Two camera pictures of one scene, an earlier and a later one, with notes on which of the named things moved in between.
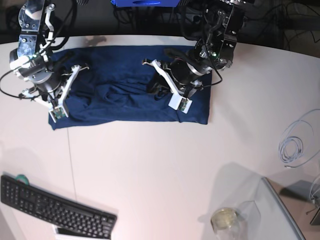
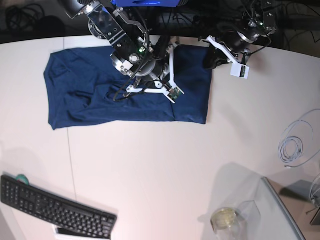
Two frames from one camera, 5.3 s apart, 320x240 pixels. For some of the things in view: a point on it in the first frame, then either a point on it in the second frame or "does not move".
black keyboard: [48, 207] does not move
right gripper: [178, 78] -> [234, 48]
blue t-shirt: [114, 88] does not move
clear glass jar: [225, 222] does not move
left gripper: [51, 86] -> [156, 76]
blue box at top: [146, 3] does not move
